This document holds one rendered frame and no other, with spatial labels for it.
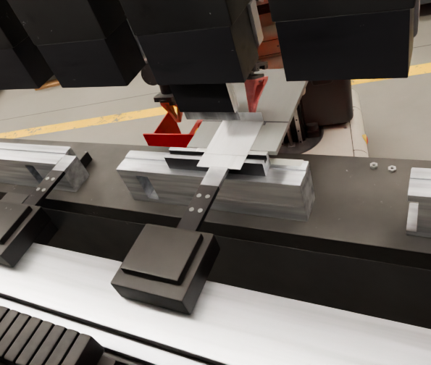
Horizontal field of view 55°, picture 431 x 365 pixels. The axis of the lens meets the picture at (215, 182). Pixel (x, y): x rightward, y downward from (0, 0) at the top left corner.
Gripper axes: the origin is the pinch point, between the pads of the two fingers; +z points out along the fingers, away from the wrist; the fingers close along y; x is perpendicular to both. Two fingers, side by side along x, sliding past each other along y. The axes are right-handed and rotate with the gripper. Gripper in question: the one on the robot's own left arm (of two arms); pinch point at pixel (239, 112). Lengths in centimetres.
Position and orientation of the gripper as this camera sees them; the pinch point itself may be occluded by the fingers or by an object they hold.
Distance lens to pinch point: 81.3
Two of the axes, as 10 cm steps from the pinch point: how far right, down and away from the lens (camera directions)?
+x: 4.7, -3.2, 8.3
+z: 0.7, 9.4, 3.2
